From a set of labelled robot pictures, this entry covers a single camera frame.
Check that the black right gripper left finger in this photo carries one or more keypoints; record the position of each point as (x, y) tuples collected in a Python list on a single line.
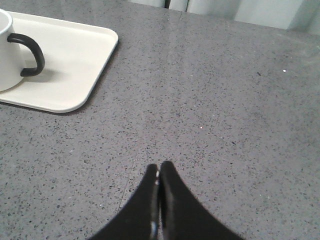
[(139, 218)]

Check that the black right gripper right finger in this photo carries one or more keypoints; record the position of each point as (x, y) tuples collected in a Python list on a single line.
[(182, 215)]

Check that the white smiley mug black handle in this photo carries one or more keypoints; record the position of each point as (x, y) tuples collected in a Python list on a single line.
[(12, 64)]

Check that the cream rectangular plastic tray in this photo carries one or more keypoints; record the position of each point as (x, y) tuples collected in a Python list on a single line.
[(75, 56)]

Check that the pale green pleated curtain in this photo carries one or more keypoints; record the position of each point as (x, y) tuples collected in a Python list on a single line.
[(297, 15)]

